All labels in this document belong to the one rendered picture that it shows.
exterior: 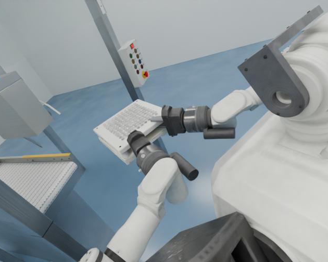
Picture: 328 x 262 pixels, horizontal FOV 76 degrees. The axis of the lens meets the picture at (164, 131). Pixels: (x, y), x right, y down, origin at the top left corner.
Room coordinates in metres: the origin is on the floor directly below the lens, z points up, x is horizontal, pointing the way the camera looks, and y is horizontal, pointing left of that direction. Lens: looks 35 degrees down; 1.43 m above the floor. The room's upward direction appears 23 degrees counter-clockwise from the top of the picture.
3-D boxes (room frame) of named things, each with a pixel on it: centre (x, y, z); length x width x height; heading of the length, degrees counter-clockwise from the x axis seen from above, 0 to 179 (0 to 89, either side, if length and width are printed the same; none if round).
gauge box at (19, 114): (0.87, 0.53, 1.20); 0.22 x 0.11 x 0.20; 61
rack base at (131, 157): (0.73, 0.11, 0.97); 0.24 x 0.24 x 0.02; 26
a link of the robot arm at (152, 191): (0.35, 0.06, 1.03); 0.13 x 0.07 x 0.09; 132
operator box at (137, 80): (1.41, 0.00, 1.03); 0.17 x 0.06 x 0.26; 151
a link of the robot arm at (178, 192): (0.40, 0.03, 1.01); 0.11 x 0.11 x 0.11; 18
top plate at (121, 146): (0.73, 0.11, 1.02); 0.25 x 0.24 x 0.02; 116
